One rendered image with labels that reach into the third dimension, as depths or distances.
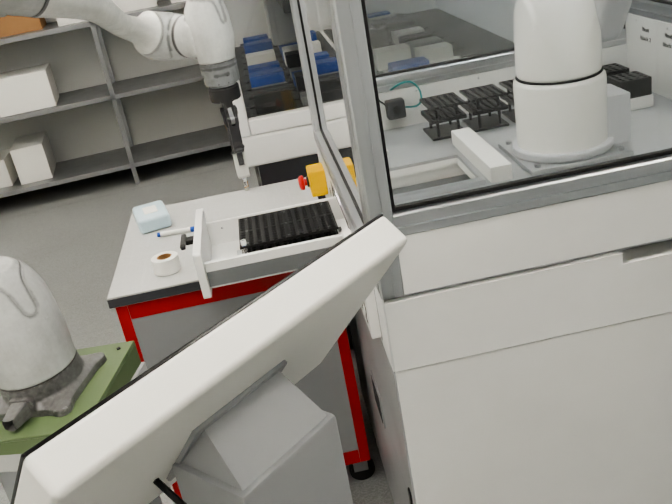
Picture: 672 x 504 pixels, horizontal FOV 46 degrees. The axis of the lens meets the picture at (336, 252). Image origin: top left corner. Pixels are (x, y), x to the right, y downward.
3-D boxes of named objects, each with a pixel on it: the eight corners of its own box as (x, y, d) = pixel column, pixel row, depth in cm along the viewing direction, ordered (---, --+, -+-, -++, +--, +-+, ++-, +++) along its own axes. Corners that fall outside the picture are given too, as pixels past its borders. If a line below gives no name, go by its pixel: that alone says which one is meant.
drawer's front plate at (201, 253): (204, 300, 173) (192, 255, 168) (206, 248, 199) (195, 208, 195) (212, 298, 173) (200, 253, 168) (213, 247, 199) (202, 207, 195)
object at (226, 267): (210, 289, 174) (204, 264, 171) (211, 244, 197) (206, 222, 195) (388, 251, 176) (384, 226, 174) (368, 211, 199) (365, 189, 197)
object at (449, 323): (393, 372, 139) (381, 300, 133) (323, 187, 231) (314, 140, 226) (904, 260, 144) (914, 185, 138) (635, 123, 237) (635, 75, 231)
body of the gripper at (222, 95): (205, 84, 195) (214, 120, 199) (209, 90, 188) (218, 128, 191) (235, 77, 196) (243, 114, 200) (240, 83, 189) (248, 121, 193)
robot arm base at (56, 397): (-30, 439, 144) (-44, 414, 142) (30, 365, 163) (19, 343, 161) (58, 430, 139) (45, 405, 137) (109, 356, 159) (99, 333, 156)
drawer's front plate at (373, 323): (372, 340, 146) (363, 287, 141) (349, 274, 172) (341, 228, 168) (382, 338, 146) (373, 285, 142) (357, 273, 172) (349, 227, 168)
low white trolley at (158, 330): (181, 531, 227) (106, 298, 196) (189, 407, 284) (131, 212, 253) (379, 486, 230) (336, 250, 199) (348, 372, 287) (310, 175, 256)
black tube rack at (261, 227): (245, 272, 178) (239, 247, 175) (243, 243, 194) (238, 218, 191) (342, 252, 179) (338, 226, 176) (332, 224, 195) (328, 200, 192)
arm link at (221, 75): (200, 67, 185) (206, 92, 187) (238, 59, 186) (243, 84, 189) (197, 61, 193) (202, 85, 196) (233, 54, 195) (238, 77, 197)
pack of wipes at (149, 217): (173, 226, 235) (169, 212, 233) (141, 235, 232) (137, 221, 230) (165, 211, 248) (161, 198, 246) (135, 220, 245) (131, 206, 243)
